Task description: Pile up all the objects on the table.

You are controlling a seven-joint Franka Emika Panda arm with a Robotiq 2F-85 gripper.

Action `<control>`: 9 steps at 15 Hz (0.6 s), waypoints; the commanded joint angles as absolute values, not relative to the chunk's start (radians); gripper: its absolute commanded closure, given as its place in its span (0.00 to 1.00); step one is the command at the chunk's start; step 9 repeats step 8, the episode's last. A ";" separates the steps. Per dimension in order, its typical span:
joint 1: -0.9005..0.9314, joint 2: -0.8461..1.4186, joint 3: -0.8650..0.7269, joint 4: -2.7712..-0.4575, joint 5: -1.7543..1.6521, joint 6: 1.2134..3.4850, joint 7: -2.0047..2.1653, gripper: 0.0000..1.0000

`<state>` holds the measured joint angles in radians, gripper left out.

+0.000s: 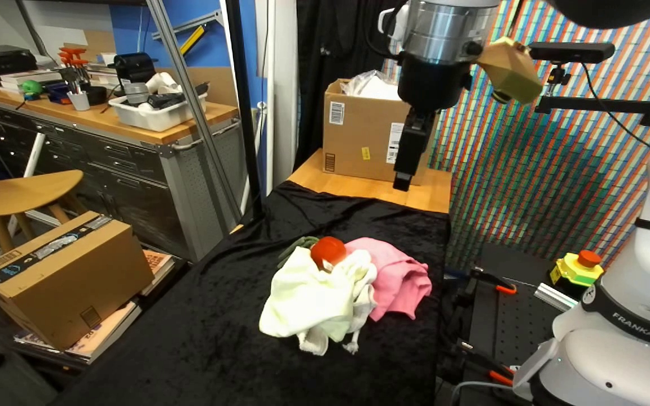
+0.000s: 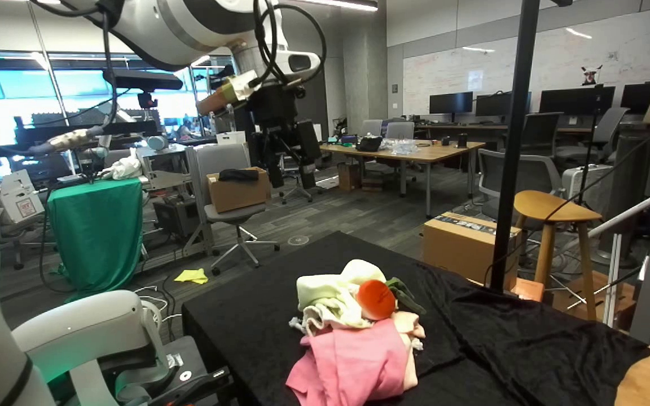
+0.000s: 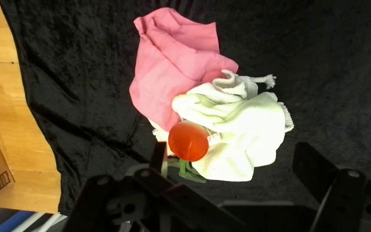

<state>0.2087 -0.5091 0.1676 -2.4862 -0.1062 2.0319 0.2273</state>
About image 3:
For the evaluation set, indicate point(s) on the white terry towel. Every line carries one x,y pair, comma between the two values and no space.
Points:
237,86

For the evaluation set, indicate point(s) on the blue panel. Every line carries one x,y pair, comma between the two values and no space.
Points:
16,220

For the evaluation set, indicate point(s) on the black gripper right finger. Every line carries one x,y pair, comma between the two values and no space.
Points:
310,172

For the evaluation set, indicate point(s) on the orange plush toy green leaves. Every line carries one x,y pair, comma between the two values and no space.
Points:
189,141

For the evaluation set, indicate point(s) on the pink cloth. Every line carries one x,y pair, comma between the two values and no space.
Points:
168,73

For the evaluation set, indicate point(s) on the black velvet table cover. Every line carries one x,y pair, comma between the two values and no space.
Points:
87,86

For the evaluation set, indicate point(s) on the pale yellow-green cloth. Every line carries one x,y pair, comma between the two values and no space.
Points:
245,130

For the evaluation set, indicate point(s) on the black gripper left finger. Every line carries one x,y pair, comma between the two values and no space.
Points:
160,157

